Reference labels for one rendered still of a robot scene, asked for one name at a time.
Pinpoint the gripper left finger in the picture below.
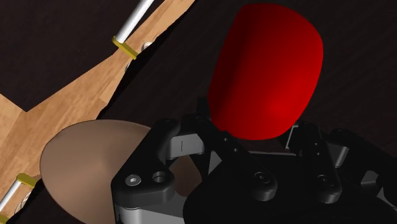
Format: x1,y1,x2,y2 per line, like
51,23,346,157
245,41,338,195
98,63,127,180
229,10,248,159
110,97,279,208

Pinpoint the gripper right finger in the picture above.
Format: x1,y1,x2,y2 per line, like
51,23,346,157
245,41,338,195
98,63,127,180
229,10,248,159
280,122,397,206

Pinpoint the brown bowl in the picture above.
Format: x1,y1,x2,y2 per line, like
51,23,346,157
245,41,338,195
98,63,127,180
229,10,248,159
39,120,203,224

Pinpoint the red rounded cup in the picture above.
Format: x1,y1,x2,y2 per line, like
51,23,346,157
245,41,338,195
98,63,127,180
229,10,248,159
207,3,324,141

